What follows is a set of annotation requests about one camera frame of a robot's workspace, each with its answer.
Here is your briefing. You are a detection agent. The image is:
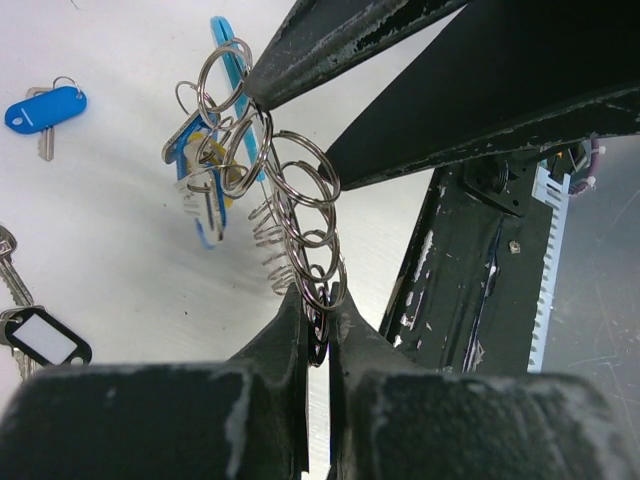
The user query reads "keyring holder with blue handle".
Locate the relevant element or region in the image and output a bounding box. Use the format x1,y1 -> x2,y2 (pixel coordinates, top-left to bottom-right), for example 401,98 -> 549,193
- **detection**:
161,16 -> 347,367

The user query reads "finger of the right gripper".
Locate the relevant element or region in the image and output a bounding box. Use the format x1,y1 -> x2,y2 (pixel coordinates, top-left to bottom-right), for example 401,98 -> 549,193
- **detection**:
244,0 -> 467,110
322,1 -> 639,190

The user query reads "white cable duct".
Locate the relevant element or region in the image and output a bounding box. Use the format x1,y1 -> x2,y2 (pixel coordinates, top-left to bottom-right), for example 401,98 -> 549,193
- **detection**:
527,165 -> 570,373

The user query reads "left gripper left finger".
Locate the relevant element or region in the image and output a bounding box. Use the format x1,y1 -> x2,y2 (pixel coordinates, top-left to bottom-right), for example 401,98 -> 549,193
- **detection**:
1,288 -> 309,479

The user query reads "black tagged key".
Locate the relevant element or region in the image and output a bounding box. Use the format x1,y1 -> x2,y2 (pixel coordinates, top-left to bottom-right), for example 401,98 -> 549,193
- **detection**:
1,227 -> 93,381

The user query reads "blue tagged key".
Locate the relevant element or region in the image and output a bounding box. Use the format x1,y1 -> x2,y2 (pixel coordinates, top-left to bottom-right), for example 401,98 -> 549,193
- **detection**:
4,76 -> 88,162

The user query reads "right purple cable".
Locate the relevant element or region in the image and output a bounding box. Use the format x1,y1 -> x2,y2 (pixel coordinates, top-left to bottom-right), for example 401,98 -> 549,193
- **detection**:
569,139 -> 607,197

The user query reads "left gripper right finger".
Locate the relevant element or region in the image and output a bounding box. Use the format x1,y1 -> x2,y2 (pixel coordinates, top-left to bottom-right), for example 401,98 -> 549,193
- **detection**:
327,297 -> 639,479

